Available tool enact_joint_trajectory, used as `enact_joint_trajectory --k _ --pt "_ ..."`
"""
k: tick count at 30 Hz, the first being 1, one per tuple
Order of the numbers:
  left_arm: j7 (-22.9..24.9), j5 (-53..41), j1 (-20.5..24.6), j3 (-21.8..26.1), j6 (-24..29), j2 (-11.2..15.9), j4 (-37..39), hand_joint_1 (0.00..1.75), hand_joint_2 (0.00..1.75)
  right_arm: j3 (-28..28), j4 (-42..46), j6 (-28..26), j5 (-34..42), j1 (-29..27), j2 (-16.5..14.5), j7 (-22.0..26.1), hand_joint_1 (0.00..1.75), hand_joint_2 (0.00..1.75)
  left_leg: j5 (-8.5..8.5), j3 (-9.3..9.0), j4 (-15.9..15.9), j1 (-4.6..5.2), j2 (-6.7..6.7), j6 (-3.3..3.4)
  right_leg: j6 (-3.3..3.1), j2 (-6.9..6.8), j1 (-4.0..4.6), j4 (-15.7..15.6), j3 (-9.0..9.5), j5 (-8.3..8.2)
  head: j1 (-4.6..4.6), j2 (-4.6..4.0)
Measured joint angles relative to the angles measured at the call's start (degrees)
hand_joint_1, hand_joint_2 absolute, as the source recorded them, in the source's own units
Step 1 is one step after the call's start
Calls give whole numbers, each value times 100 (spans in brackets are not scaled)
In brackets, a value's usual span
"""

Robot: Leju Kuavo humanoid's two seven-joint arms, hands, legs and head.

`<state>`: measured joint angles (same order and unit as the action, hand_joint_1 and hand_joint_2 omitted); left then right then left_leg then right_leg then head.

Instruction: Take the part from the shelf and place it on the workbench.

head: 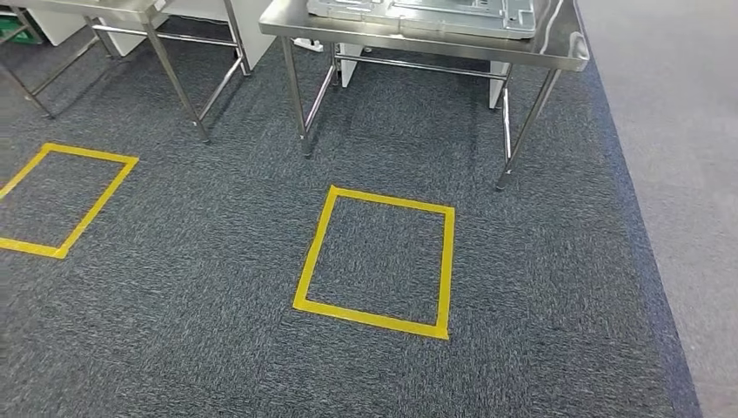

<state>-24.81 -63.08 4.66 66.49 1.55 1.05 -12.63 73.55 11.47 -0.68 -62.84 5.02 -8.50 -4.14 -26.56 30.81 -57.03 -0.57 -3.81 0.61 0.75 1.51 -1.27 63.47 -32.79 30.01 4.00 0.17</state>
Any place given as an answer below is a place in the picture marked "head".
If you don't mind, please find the stainless steel workbench table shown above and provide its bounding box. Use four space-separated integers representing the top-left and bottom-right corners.
258 0 591 192

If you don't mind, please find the grey aluminium fixture plate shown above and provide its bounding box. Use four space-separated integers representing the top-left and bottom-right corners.
306 0 537 41

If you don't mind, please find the white cabinet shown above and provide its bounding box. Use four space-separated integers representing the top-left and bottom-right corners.
27 0 279 71

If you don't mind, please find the green plastic crate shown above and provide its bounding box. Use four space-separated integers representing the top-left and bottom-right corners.
0 16 37 45

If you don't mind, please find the white support post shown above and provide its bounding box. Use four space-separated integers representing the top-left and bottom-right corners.
488 61 512 111
339 43 365 89

